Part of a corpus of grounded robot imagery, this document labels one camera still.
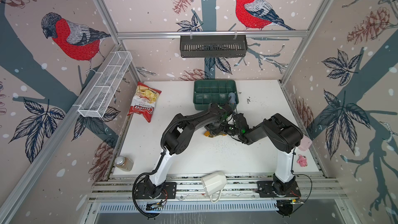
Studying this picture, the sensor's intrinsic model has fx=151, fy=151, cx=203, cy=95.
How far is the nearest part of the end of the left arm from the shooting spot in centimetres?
70

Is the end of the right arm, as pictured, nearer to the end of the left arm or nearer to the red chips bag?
the end of the left arm

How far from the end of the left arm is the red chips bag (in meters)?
0.42

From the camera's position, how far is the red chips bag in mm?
992
